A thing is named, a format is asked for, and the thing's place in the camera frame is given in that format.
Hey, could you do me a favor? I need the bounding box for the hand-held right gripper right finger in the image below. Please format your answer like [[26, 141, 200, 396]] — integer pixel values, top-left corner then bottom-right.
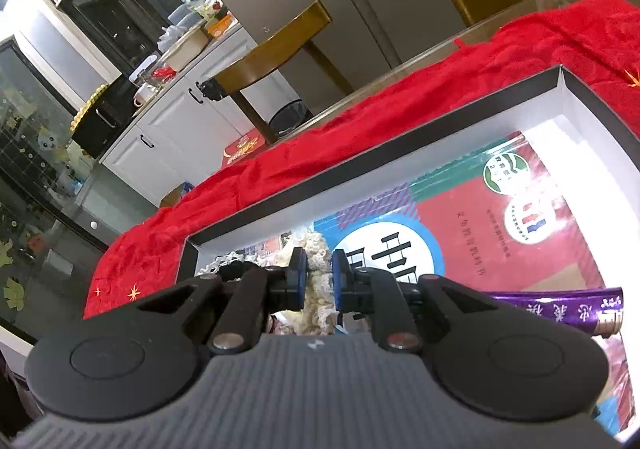
[[332, 249, 503, 354]]

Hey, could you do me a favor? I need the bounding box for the white mug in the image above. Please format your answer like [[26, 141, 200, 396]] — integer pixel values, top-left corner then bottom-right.
[[132, 82, 157, 108]]

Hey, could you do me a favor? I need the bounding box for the black cardboard box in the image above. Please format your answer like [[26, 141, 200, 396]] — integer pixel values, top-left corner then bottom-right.
[[176, 64, 640, 445]]

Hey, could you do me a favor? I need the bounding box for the black trash bin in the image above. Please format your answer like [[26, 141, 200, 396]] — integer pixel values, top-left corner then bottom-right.
[[269, 99, 307, 130]]

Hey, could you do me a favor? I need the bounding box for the black microwave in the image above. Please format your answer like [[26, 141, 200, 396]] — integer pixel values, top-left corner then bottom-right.
[[70, 74, 136, 160]]

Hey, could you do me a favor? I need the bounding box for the orange snack packet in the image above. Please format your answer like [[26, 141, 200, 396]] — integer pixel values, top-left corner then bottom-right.
[[207, 14, 236, 37]]

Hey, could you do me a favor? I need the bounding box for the stack of plastic containers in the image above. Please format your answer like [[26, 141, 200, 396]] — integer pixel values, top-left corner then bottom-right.
[[167, 4, 201, 30]]

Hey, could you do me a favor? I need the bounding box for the red bear printed blanket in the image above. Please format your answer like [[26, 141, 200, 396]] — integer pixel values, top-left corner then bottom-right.
[[82, 0, 640, 320]]

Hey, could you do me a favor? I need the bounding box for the yellow beaded mat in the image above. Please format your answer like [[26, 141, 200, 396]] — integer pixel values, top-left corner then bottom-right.
[[70, 83, 111, 132]]

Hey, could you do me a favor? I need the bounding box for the purple foil packet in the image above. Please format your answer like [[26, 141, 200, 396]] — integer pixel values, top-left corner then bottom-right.
[[487, 286, 626, 337]]

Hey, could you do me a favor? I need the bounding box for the cream crochet scrunchie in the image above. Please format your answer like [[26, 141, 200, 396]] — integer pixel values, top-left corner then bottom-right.
[[197, 229, 346, 336]]

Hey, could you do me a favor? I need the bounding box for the white kitchen cabinet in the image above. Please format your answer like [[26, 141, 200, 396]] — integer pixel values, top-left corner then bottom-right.
[[97, 24, 311, 210]]

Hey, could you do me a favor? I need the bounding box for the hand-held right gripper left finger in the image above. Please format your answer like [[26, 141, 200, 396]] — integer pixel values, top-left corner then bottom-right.
[[135, 247, 307, 354]]

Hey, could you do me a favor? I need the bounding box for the glass door with stickers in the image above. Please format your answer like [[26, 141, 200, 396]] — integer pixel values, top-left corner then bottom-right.
[[0, 36, 113, 335]]

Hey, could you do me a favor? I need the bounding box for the beige basin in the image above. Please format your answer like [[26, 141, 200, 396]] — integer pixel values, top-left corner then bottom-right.
[[162, 26, 211, 72]]

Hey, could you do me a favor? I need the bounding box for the red gift box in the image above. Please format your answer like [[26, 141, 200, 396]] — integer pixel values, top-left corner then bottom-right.
[[221, 126, 267, 166]]

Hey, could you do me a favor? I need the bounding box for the colourful textbook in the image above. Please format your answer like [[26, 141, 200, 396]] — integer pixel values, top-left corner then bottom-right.
[[260, 132, 631, 435]]

